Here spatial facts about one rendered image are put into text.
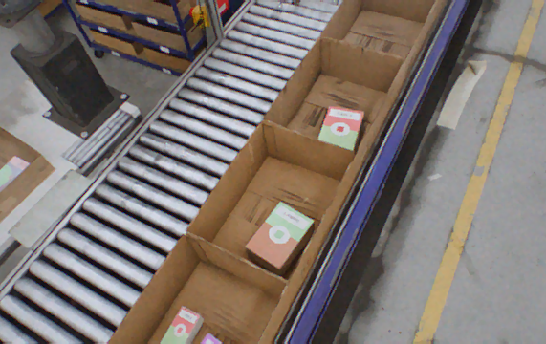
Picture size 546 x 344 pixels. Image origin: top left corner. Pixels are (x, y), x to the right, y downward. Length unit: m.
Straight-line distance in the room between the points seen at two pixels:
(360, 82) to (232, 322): 0.89
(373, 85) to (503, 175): 1.20
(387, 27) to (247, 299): 1.14
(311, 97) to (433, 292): 1.11
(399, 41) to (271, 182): 0.75
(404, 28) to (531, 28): 1.74
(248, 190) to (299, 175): 0.16
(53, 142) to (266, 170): 0.91
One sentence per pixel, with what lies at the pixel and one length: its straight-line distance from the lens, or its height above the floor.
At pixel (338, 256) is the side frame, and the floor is 0.91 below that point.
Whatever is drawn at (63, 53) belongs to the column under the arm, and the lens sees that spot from 1.67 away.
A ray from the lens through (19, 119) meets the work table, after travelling 2.04.
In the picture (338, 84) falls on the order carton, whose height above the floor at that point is 0.89.
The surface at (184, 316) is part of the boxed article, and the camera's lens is 1.12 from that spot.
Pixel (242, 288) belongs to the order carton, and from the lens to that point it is 1.16.
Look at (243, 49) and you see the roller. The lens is 1.92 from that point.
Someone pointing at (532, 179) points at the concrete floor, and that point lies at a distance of 2.56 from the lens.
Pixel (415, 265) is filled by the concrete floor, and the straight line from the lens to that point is 2.16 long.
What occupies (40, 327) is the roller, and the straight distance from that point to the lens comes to 1.50.
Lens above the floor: 1.97
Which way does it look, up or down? 56 degrees down
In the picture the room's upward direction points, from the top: 11 degrees counter-clockwise
